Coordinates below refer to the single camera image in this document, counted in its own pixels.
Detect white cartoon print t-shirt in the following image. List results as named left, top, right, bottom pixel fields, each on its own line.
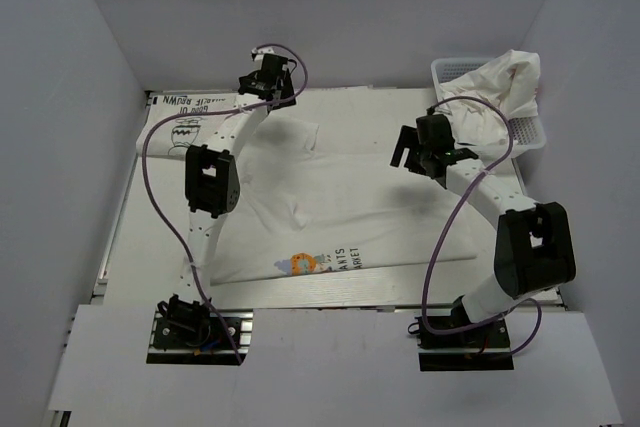
left=211, top=118, right=457, bottom=284

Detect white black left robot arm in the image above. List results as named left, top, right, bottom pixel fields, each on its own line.
left=174, top=47, right=298, bottom=303

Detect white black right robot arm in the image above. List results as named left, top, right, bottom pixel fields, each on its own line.
left=390, top=114, right=577, bottom=346

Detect white perforated plastic basket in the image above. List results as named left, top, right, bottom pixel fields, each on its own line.
left=429, top=54, right=547, bottom=153

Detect folded white Charlie Brown t-shirt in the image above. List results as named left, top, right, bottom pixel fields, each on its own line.
left=136, top=92, right=237, bottom=160

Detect crumpled white t-shirt in basket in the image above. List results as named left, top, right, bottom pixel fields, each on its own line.
left=437, top=48, right=544, bottom=158

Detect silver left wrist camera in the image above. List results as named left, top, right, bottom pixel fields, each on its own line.
left=251, top=48, right=269, bottom=62

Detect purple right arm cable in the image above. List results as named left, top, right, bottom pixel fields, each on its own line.
left=407, top=96, right=544, bottom=361

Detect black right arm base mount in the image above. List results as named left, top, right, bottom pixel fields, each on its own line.
left=407, top=317, right=514, bottom=372

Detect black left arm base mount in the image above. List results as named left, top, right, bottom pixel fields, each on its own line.
left=146, top=296, right=253, bottom=366

